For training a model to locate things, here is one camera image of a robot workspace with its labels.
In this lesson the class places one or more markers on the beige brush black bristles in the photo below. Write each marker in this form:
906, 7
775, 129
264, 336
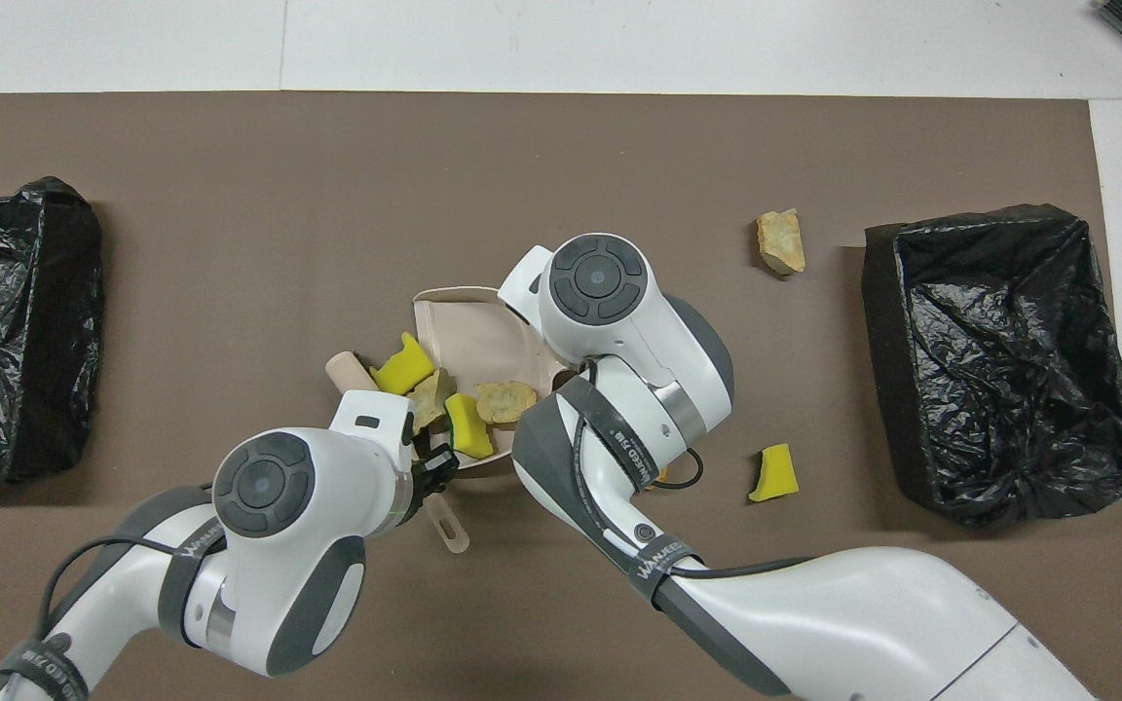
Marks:
349, 370

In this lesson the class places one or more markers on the striped yellow orange sponge scrap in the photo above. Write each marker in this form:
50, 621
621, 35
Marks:
431, 399

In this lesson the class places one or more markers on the black bag lined bin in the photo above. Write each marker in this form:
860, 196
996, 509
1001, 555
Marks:
6, 341
1009, 389

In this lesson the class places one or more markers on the brown paper mat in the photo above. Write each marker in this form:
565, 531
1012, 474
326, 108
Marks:
327, 195

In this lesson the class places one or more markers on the small yellow green-backed sponge chunk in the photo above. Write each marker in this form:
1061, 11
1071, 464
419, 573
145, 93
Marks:
775, 475

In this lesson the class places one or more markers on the rectangular yellow green sponge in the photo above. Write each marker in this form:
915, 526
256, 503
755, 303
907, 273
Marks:
468, 428

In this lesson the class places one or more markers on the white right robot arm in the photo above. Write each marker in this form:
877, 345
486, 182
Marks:
619, 312

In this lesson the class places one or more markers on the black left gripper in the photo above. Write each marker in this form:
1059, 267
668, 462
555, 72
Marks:
422, 472

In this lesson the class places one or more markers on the pale yellow rock-like chunk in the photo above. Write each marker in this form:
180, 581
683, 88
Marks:
781, 243

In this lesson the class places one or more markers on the pale sponge scrap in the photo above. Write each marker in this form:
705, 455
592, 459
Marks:
505, 402

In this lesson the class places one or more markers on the beige plastic dustpan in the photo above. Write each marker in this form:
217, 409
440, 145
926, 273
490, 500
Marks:
468, 336

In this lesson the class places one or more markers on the yellow sponge wedge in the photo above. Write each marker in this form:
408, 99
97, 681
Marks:
403, 370

